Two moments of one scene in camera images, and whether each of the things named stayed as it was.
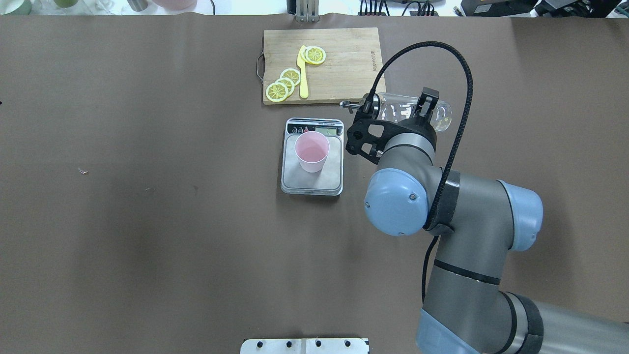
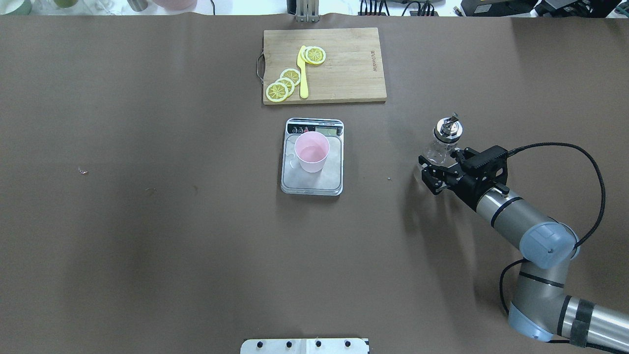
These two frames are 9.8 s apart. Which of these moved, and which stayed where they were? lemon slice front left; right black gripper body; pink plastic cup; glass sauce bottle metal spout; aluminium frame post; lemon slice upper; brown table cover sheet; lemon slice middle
Moved: right black gripper body; glass sauce bottle metal spout
Stayed: lemon slice middle; aluminium frame post; lemon slice upper; pink plastic cup; lemon slice front left; brown table cover sheet
